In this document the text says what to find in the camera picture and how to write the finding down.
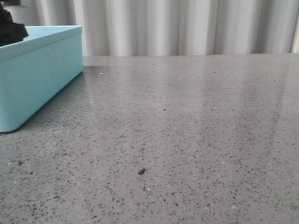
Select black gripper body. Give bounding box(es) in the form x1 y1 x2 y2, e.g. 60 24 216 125
0 4 28 47

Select light blue storage box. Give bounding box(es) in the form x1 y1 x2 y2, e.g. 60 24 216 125
0 25 83 132

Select white pleated curtain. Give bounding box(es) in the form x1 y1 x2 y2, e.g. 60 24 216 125
2 0 299 56

